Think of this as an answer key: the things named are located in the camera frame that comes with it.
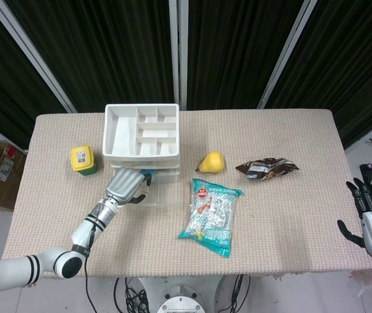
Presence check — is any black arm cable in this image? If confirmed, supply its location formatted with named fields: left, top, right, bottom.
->
left=83, top=200, right=105, bottom=313

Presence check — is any teal snack bag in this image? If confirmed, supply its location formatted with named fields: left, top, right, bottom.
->
left=176, top=177, right=243, bottom=260

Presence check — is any white plastic drawer cabinet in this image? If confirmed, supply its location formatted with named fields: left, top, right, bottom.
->
left=102, top=103, right=181, bottom=179

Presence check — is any yellow pear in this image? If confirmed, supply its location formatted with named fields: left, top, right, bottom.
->
left=195, top=151, right=226, bottom=175

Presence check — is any dark brown snack bag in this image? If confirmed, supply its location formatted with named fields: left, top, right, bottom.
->
left=235, top=157, right=300, bottom=181

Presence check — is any black curtain panel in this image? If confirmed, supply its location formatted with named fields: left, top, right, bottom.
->
left=185, top=0, right=309, bottom=111
left=0, top=0, right=68, bottom=150
left=263, top=0, right=372, bottom=151
left=5, top=0, right=177, bottom=113

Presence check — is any beige waffle tablecloth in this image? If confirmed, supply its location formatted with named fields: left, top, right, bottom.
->
left=1, top=108, right=372, bottom=280

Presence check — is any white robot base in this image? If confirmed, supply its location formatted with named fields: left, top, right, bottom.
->
left=137, top=276, right=226, bottom=313

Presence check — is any grey partition post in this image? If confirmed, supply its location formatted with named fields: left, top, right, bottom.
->
left=168, top=0, right=190, bottom=112
left=257, top=0, right=319, bottom=110
left=0, top=0, right=78, bottom=113

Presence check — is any green jar with yellow lid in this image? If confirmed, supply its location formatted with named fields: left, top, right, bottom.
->
left=70, top=145, right=97, bottom=177

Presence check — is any black cable bundle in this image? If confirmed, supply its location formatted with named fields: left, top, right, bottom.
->
left=113, top=276, right=150, bottom=313
left=227, top=275, right=252, bottom=313

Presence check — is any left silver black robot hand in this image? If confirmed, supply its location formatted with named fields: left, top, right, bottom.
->
left=105, top=168, right=156, bottom=207

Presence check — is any clear plastic drawer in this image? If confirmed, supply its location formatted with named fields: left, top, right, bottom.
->
left=115, top=167, right=184, bottom=210

